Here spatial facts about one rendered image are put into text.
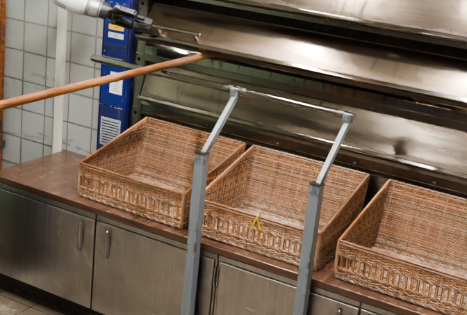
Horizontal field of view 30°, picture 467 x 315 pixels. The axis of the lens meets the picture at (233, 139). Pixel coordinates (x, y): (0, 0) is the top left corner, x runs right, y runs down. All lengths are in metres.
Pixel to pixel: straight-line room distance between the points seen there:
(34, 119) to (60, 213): 0.87
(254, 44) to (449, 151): 0.93
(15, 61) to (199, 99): 1.12
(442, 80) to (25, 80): 2.18
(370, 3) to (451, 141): 0.63
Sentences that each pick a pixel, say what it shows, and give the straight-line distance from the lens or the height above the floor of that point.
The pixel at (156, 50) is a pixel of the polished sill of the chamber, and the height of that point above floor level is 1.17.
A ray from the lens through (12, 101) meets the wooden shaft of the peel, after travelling 2.90.
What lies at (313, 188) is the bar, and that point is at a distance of 3.08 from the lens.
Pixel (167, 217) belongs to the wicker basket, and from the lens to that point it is 3.56.
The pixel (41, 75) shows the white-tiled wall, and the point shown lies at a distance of 4.52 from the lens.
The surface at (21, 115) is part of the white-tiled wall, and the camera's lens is 4.66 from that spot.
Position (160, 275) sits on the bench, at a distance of 3.62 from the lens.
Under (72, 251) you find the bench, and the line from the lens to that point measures 3.88.
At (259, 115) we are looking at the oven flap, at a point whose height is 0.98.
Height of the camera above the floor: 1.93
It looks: 16 degrees down
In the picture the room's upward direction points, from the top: 6 degrees clockwise
